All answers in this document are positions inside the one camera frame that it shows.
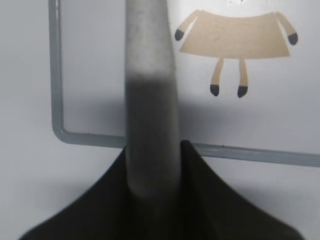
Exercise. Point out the white grey-rimmed cutting board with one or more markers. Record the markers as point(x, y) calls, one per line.
point(248, 76)

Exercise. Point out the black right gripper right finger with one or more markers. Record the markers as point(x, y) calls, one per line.
point(212, 210)

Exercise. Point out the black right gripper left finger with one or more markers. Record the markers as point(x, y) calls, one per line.
point(103, 212)

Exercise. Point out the cleaver knife with white handle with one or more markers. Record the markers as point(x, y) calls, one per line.
point(152, 123)

